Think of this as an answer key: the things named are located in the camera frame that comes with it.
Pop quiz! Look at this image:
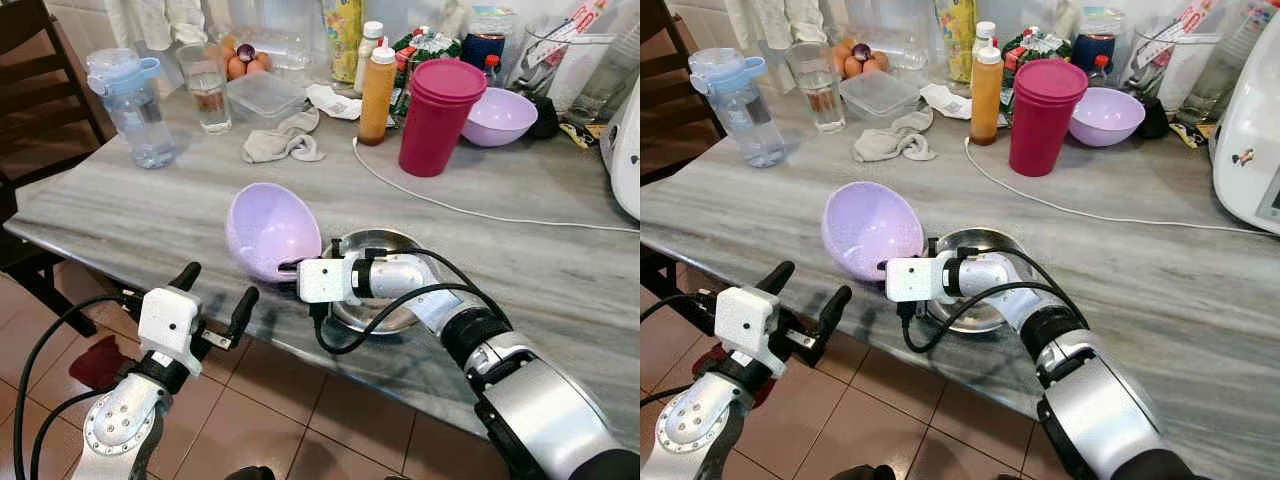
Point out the lilac plastic bowl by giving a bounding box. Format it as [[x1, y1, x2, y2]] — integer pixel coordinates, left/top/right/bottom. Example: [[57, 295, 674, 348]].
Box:
[[462, 87, 539, 148], [822, 181, 926, 283], [1068, 87, 1147, 148], [225, 182, 323, 284]]

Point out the clear plastic food container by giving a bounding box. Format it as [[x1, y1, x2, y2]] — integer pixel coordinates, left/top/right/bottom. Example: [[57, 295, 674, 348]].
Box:
[[226, 72, 309, 123], [838, 70, 921, 121]]

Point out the crumpled grey cloth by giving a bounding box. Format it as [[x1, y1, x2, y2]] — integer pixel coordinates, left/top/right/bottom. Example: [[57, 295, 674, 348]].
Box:
[[852, 108, 938, 163], [241, 108, 326, 164]]

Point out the clear measuring jug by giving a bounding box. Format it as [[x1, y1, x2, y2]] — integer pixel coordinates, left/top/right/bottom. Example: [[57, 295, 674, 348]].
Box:
[[1125, 25, 1223, 106], [520, 25, 616, 111]]

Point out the clear drinking glass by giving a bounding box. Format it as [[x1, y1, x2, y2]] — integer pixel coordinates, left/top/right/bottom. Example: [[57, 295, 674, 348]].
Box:
[[177, 43, 233, 135], [785, 42, 846, 134]]

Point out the stainless steel bowl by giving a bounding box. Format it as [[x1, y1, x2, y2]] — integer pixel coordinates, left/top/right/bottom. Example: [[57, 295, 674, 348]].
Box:
[[325, 228, 436, 336], [925, 228, 1031, 334]]

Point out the crumpled white tissue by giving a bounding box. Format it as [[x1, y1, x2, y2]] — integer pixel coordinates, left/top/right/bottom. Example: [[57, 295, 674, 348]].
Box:
[[918, 84, 973, 121], [305, 84, 363, 121]]

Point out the green snack packet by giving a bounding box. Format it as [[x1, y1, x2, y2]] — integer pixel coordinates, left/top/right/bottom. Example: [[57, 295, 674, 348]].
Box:
[[1000, 28, 1071, 91], [390, 28, 466, 116]]

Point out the dark blue labelled jar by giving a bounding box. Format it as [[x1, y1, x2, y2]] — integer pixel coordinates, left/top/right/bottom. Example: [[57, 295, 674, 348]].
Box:
[[462, 8, 516, 73], [1072, 8, 1126, 73]]

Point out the large clear plastic bottle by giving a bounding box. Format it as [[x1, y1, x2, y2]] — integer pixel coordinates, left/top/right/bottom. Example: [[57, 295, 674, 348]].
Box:
[[868, 0, 939, 76], [255, 0, 323, 76]]

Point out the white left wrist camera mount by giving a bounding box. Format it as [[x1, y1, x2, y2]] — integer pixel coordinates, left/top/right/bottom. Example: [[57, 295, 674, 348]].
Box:
[[138, 288, 201, 376], [716, 286, 786, 379]]

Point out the white lace curtain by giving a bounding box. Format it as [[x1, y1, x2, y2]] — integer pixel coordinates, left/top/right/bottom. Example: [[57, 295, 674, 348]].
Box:
[[105, 0, 209, 51], [722, 0, 823, 49]]

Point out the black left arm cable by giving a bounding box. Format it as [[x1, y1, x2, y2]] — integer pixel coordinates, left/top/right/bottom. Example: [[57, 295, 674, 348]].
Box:
[[12, 292, 146, 480], [640, 292, 726, 411]]

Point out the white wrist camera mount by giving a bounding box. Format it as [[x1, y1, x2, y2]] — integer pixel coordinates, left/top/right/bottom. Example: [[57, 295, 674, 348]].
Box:
[[716, 286, 786, 379], [885, 257, 951, 303], [138, 288, 201, 376], [297, 257, 359, 304]]

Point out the dark wooden chair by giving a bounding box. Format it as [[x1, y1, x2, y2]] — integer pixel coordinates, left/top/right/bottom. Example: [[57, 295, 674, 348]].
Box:
[[0, 0, 116, 336], [640, 0, 736, 301]]

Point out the magenta plastic lidded cup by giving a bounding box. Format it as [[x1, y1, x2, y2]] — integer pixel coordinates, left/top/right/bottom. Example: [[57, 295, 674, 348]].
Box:
[[1008, 58, 1089, 178], [398, 58, 488, 178]]

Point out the orange sauce squeeze bottle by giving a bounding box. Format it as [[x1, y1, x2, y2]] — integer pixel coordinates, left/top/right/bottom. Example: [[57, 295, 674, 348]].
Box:
[[968, 38, 1004, 147], [357, 38, 397, 147]]

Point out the tall clear empty bottle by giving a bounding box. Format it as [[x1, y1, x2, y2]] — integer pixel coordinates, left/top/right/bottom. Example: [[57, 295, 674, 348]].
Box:
[[570, 20, 641, 126], [1175, 0, 1280, 126]]

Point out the red white long packet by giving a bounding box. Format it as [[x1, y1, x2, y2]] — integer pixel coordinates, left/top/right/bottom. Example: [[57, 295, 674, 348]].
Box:
[[545, 0, 611, 56], [1150, 0, 1216, 61]]

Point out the white kitchen cooking machine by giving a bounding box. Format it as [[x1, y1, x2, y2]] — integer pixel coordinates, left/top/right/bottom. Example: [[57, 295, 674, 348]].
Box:
[[1210, 35, 1280, 236], [600, 80, 641, 221]]

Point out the yellow printed bottle red cap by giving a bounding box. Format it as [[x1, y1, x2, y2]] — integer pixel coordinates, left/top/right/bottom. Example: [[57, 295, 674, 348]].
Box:
[[935, 0, 979, 83], [322, 0, 366, 83]]

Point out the clear water bottle blue lid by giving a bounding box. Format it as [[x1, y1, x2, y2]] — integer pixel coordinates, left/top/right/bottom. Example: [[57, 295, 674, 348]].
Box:
[[85, 48, 176, 169], [688, 47, 786, 169]]

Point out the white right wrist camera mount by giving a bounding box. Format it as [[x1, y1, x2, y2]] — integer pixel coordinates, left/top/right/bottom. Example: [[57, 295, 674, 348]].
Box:
[[297, 257, 359, 304], [885, 257, 951, 303]]

